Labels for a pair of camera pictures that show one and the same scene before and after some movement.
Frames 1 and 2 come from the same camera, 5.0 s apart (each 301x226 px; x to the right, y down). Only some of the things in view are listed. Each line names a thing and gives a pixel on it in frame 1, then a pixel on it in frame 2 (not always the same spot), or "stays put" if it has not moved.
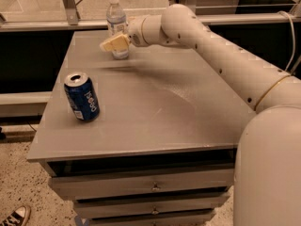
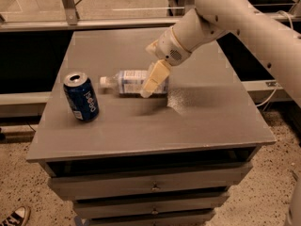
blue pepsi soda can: (82, 96) stays put
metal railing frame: (70, 21) stays put
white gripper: (134, 30) → (169, 48)
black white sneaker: (19, 217) stays put
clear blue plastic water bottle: (117, 24) → (132, 83)
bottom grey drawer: (186, 218) stays put
